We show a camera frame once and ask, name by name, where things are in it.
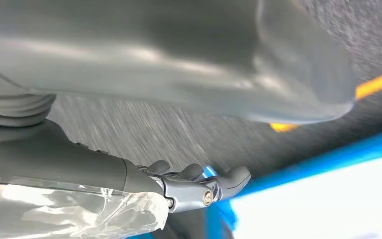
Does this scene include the clear plastic film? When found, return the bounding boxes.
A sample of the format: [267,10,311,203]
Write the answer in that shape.
[0,173,169,239]

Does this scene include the blue metal shelf rack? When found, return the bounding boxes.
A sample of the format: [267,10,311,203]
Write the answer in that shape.
[128,126,382,239]

